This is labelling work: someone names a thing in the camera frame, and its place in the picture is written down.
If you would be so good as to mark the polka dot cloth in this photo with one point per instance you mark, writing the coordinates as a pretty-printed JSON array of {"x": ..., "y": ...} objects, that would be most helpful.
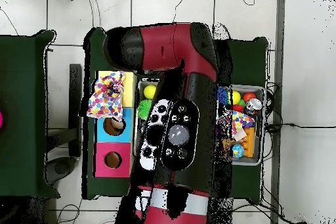
[
  {"x": 105, "y": 100},
  {"x": 240, "y": 122}
]

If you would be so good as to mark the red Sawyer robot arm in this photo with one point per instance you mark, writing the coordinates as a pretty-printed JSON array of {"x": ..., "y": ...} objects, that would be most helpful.
[{"x": 168, "y": 45}]

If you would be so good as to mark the wooden box with three holes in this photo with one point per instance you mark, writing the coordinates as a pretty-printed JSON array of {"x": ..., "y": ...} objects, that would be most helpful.
[{"x": 123, "y": 155}]

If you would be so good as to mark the green spiky ball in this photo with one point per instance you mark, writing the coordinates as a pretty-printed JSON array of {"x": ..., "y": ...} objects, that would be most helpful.
[{"x": 144, "y": 109}]

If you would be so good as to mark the yellow ball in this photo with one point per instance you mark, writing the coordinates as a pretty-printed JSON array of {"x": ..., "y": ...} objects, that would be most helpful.
[
  {"x": 235, "y": 97},
  {"x": 150, "y": 91}
]

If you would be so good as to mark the blue globe ball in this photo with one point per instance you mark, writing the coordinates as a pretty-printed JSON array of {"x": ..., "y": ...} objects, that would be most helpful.
[{"x": 238, "y": 151}]

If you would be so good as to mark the orange ball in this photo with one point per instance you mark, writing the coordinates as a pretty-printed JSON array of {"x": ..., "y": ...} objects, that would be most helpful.
[{"x": 248, "y": 96}]

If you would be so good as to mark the silver can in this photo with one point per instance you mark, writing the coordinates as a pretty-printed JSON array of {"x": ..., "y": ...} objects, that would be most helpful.
[{"x": 253, "y": 105}]

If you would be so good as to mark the dark green table cloth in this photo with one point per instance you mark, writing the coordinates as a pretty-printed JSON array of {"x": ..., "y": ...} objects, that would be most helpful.
[
  {"x": 246, "y": 58},
  {"x": 21, "y": 76}
]

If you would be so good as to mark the grey rounded base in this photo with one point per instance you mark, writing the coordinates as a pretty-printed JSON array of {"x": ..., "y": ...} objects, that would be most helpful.
[{"x": 61, "y": 167}]

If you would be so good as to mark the pink round object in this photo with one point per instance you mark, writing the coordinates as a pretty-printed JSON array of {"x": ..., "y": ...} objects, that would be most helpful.
[{"x": 0, "y": 120}]

